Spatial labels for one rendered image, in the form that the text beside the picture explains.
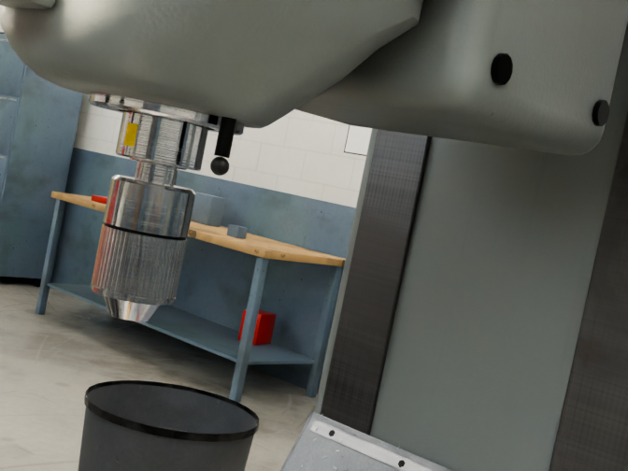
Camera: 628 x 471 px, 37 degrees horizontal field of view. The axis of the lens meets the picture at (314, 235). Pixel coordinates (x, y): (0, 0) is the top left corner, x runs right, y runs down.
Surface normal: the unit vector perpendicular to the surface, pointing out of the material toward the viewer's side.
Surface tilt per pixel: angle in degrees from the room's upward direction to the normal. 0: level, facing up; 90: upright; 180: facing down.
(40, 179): 90
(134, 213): 90
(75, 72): 149
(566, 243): 90
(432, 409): 90
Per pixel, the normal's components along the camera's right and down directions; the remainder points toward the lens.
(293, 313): -0.66, -0.09
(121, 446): -0.39, 0.04
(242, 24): 0.55, 0.62
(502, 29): 0.73, 0.18
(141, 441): -0.18, 0.08
